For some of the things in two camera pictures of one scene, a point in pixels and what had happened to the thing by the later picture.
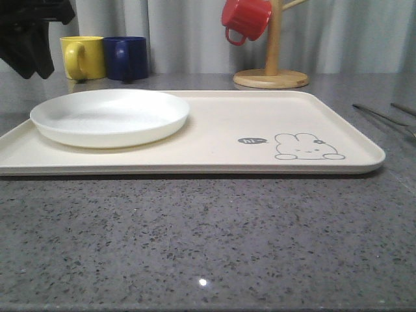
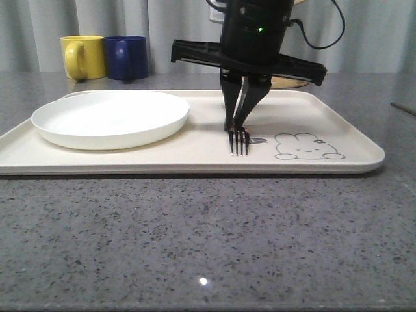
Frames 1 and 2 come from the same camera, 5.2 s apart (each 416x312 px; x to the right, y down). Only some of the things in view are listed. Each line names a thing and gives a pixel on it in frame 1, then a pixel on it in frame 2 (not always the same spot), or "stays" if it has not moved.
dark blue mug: x=126 y=58 stays
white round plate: x=108 y=118 stays
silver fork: x=387 y=117 -> x=238 y=132
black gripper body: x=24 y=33 -> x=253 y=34
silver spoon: x=410 y=110 stays
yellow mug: x=84 y=57 stays
